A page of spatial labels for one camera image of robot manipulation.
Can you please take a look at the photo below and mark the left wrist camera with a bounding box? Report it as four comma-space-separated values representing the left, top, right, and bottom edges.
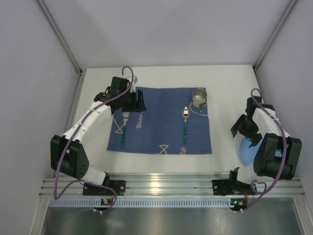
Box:
130, 76, 138, 93

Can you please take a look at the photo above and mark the blue cloth placemat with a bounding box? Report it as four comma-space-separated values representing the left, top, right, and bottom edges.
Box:
107, 87, 212, 155

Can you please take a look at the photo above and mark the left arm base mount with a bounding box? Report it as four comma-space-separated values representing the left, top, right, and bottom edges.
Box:
82, 180, 126, 196

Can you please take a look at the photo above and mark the left frame post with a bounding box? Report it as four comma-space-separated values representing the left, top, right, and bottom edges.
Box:
35, 0, 82, 74

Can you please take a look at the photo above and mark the aluminium rail beam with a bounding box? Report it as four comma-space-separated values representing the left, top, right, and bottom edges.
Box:
39, 172, 305, 197

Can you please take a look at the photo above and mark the blue plastic plate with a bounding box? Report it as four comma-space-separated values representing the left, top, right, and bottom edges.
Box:
238, 137, 282, 167

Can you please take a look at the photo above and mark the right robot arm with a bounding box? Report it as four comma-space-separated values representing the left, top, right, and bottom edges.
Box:
230, 96, 302, 184

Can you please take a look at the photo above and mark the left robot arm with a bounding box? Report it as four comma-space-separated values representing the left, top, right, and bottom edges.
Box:
50, 76, 146, 185

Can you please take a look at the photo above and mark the right frame post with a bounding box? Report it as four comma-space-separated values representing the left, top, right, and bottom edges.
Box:
252, 0, 299, 73

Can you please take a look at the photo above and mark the beige cup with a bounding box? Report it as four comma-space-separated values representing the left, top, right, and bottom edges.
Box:
192, 88, 207, 107

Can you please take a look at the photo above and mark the frame post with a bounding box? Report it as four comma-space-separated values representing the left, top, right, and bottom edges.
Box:
35, 0, 82, 74
252, 0, 299, 73

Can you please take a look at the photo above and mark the black handled knife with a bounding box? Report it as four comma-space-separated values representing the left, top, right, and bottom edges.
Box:
121, 112, 130, 148

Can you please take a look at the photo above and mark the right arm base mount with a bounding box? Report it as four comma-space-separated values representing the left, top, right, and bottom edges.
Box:
212, 179, 256, 196

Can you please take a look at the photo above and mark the perforated cable duct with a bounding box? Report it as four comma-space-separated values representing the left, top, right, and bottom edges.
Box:
49, 197, 246, 208

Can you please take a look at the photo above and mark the spoon with blue handle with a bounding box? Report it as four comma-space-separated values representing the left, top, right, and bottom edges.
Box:
182, 107, 190, 144

